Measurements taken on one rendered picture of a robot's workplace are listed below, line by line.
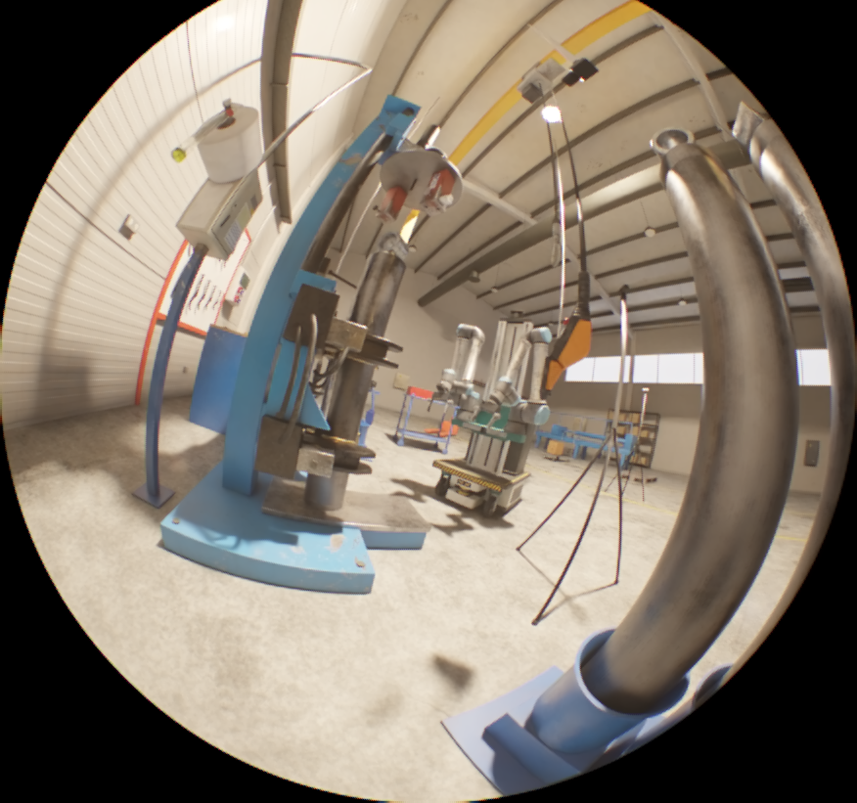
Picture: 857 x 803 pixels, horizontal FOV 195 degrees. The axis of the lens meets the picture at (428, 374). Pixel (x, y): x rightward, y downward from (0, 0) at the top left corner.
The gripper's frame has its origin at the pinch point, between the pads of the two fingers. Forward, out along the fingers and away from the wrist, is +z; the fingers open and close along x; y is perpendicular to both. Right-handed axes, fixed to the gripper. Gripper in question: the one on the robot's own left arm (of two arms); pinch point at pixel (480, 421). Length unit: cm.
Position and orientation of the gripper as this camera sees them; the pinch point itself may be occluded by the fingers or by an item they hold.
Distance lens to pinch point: 159.1
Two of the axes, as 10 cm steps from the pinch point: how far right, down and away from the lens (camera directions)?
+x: 6.4, 2.0, -7.4
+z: -5.8, 7.6, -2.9
